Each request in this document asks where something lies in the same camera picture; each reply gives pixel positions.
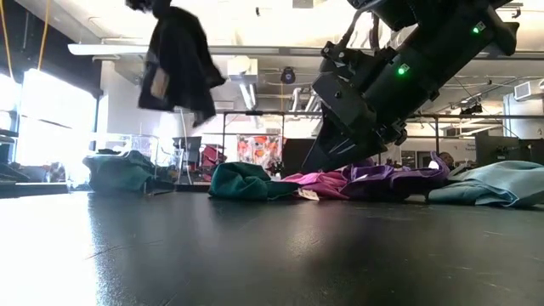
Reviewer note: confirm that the floral poster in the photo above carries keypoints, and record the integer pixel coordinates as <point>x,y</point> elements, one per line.
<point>259,149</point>

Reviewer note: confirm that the black room panel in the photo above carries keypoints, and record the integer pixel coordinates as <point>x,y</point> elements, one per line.
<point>297,155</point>

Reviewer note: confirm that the black towel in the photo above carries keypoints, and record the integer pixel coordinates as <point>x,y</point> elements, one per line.
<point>183,64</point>

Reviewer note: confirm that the white wall vent unit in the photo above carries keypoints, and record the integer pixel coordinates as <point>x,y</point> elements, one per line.
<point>527,90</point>

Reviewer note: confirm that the magenta towel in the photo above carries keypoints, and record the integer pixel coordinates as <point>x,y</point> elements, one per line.
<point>323,180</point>

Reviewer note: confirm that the person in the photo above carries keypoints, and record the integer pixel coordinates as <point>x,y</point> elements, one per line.
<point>446,159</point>

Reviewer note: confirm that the black round ceiling camera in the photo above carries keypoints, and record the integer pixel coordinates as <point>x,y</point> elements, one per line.
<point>288,75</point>

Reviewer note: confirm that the white ceiling pipes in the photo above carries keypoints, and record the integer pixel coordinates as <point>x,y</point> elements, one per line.
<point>312,102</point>

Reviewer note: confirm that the clear plastic basket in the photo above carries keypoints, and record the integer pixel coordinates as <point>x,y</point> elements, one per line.
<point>146,144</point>

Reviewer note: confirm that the dark room monitor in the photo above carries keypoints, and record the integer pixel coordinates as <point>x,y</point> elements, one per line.
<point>493,149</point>

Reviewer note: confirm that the black track light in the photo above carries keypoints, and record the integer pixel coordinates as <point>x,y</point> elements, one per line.
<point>469,109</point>

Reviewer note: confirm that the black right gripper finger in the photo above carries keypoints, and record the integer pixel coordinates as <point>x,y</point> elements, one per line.
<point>348,149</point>
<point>323,136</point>

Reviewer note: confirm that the white ceiling box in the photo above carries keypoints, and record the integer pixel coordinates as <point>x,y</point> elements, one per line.
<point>244,70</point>

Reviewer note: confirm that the black metal rack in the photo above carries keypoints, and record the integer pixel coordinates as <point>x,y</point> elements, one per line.
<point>255,113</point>

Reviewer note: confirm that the red chair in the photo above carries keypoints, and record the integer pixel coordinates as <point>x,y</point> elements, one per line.
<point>212,157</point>

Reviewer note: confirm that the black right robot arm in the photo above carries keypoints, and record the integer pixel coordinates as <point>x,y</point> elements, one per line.
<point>450,42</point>

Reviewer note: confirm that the purple towel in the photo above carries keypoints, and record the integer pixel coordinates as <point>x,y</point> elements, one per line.
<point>382,178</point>

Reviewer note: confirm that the bright window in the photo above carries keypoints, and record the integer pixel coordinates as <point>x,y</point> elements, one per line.
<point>55,102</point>

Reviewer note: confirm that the dark green towel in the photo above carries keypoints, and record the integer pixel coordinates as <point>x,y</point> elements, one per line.
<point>242,180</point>

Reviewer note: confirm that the light blue towel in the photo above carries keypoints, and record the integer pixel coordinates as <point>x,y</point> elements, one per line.
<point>497,183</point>

